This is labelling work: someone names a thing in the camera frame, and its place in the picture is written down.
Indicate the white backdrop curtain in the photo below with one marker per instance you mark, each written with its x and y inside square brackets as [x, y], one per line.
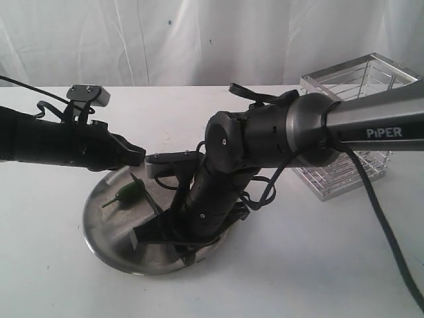
[175, 43]

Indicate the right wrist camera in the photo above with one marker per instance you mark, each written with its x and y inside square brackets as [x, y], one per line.
[179, 164]

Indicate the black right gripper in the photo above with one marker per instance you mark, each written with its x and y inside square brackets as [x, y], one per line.
[197, 213]

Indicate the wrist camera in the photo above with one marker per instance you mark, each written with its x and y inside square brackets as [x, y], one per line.
[82, 98]
[179, 164]

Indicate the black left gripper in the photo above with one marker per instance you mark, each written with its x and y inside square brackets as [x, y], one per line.
[61, 144]

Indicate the black kitchen knife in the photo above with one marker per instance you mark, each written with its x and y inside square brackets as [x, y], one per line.
[142, 188]

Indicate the chrome wire utensil holder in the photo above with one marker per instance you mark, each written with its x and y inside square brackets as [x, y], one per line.
[353, 79]

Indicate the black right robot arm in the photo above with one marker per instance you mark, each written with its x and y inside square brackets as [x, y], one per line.
[245, 153]

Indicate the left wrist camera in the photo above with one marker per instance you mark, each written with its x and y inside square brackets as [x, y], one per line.
[82, 98]

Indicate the green jalapeno pepper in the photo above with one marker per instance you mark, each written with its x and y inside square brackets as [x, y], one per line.
[126, 196]

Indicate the round stainless steel plate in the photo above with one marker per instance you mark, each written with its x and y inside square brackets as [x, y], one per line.
[108, 228]

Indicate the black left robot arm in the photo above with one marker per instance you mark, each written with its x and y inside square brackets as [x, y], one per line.
[9, 120]

